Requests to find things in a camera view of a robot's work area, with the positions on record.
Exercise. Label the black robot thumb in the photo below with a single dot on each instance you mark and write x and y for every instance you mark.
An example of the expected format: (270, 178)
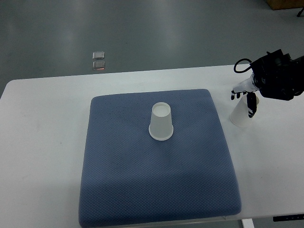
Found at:
(251, 104)

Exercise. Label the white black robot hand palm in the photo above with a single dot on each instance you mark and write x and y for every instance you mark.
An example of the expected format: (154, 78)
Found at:
(245, 86)

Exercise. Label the white paper cup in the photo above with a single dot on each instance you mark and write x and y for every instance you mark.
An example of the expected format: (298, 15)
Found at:
(239, 115)
(161, 127)

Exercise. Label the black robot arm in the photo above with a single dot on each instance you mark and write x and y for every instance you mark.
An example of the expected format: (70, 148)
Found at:
(274, 75)

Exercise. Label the white paper cup on mat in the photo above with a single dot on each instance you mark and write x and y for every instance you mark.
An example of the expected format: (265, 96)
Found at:
(161, 127)

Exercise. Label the wooden box corner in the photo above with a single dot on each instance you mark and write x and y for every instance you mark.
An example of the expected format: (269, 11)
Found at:
(285, 4)

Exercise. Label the black tripod leg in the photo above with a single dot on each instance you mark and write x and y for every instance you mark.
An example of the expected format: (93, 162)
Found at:
(300, 12)

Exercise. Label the black table control panel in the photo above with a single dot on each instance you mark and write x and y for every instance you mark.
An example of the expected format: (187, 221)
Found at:
(288, 218)

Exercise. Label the white table leg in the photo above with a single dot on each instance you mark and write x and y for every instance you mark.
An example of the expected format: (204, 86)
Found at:
(247, 223)

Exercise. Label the blue textured cushion mat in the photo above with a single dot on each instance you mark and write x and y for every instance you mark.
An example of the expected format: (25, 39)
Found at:
(129, 178)

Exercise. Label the upper metal floor plate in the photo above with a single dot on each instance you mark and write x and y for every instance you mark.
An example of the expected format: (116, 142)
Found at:
(98, 55)

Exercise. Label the metal floor plate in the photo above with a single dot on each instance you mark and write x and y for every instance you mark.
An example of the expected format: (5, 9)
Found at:
(99, 65)
(98, 55)

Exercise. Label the lower metal floor plate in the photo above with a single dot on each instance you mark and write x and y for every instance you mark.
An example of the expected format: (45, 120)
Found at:
(99, 65)

